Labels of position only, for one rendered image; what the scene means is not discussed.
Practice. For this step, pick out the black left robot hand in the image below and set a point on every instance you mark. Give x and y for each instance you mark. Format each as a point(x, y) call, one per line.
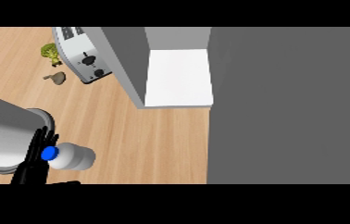
point(31, 172)

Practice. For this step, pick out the green broccoli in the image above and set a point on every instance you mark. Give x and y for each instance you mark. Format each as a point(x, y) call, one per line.
point(49, 52)

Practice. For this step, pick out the dark grey cabinet door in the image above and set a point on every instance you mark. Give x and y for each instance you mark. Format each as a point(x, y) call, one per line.
point(278, 110)

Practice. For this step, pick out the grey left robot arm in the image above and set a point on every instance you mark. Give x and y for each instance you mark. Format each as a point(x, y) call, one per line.
point(14, 132)

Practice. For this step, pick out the brown mushroom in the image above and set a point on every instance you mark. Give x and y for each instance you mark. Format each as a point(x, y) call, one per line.
point(58, 78)

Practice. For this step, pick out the grey cabinet white shelf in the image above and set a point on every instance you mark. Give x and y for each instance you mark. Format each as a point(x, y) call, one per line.
point(178, 79)

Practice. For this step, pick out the silver toaster black knobs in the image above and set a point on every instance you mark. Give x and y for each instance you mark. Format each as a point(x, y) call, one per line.
point(82, 61)

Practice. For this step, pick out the white water bottle blue cap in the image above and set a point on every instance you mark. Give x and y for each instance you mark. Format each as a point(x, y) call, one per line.
point(73, 156)

